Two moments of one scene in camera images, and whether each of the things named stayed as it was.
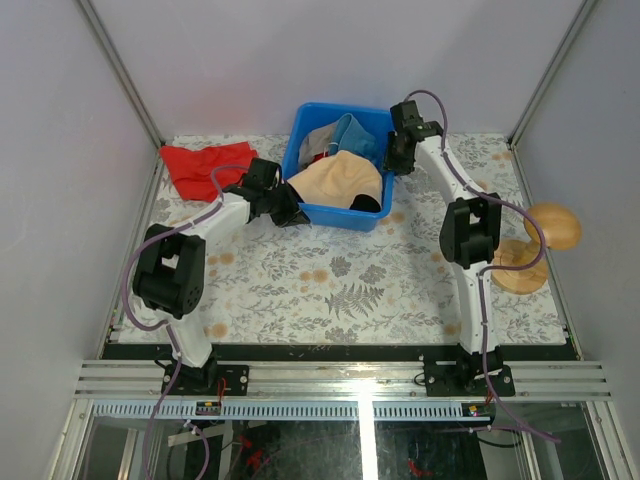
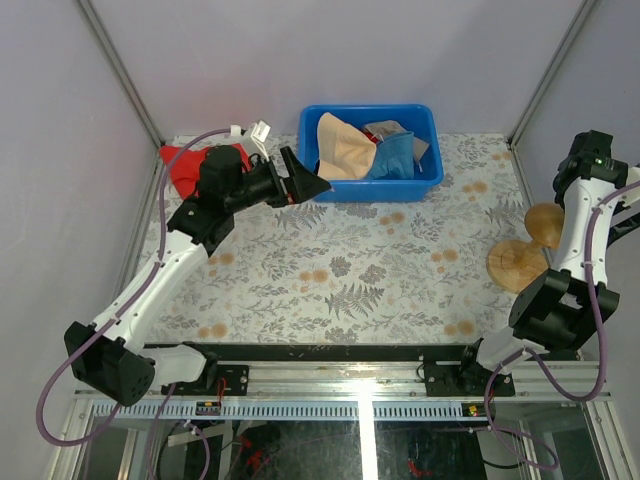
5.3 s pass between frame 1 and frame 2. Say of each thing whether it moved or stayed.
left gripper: moved
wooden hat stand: stayed
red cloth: stayed
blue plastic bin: moved
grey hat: moved
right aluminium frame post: stayed
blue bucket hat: moved
